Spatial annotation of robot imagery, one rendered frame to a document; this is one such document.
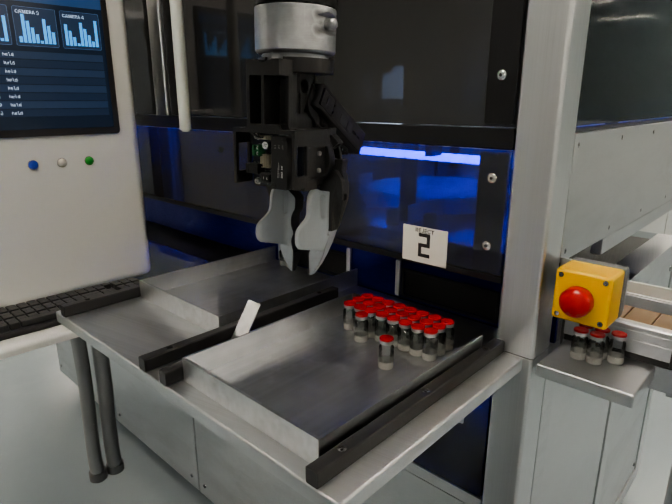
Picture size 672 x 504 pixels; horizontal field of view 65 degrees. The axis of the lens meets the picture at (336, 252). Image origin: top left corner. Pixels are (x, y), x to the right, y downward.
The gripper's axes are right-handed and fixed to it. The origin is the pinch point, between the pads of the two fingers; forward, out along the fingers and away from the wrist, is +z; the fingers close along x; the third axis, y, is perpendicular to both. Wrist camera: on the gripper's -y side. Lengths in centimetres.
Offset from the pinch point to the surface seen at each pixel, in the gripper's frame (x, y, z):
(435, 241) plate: 2.5, -32.9, 4.6
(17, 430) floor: -167, -46, 111
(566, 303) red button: 23.6, -25.1, 7.9
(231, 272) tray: -45, -38, 20
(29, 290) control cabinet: -87, -16, 27
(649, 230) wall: 36, -498, 87
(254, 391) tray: -9.5, -2.3, 20.3
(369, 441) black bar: 9.0, 0.8, 18.8
